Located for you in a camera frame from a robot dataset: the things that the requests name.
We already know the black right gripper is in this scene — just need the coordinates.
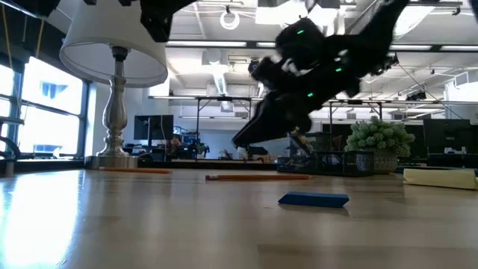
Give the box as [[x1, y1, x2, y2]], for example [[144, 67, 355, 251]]
[[231, 17, 366, 149]]

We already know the orange pencil with eraser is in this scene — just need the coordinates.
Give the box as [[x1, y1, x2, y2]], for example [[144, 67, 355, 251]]
[[97, 166, 172, 176], [204, 173, 311, 183]]

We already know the blue eraser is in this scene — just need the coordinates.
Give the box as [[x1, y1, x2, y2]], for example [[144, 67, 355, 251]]
[[277, 191, 350, 209]]

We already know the yellow sticky note pad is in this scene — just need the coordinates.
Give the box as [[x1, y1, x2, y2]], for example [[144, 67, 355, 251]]
[[402, 167, 478, 191]]

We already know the black mesh desk organizer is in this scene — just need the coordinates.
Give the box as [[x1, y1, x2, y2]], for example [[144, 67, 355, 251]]
[[276, 130, 376, 178]]

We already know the green artificial potted plant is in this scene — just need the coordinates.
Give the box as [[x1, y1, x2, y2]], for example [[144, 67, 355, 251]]
[[344, 115, 417, 175]]

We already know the black hanging ceiling device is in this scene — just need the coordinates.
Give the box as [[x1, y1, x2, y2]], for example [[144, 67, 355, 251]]
[[373, 55, 400, 77]]

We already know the white shade silver table lamp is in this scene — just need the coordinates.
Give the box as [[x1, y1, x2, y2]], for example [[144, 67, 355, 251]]
[[58, 0, 169, 170]]

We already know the large dark background monitor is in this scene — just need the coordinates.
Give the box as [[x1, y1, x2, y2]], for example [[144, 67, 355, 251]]
[[422, 118, 478, 156]]

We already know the black background workstation frame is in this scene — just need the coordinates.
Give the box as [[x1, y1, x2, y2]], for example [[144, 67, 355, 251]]
[[195, 96, 252, 162], [328, 99, 385, 135]]

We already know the black aluminium table frame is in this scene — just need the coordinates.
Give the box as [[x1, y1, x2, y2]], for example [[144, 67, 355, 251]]
[[0, 158, 478, 175]]

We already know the white ceiling ring light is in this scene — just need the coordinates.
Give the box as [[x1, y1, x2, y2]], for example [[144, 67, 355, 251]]
[[219, 10, 241, 31]]

